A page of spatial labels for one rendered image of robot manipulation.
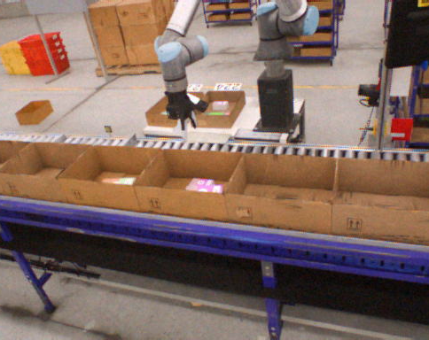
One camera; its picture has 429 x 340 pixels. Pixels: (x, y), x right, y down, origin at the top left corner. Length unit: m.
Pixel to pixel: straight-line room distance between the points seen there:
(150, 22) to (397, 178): 4.89
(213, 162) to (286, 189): 0.35
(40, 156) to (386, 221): 1.76
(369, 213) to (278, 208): 0.31
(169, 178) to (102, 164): 0.39
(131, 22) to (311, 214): 5.10
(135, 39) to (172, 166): 4.51
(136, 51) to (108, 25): 0.57
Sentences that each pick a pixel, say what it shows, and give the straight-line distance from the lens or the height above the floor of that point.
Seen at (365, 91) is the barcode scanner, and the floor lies 1.07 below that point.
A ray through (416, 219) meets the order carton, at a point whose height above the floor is 1.02.
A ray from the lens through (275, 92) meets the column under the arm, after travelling 2.34.
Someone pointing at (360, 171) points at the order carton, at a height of 0.99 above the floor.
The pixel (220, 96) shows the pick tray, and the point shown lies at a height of 0.81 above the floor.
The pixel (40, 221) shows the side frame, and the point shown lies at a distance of 2.09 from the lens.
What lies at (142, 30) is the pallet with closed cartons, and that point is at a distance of 6.13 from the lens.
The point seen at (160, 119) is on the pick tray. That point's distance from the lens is 2.68.
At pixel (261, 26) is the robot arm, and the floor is 1.38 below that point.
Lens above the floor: 1.92
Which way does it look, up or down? 33 degrees down
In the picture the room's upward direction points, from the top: 10 degrees counter-clockwise
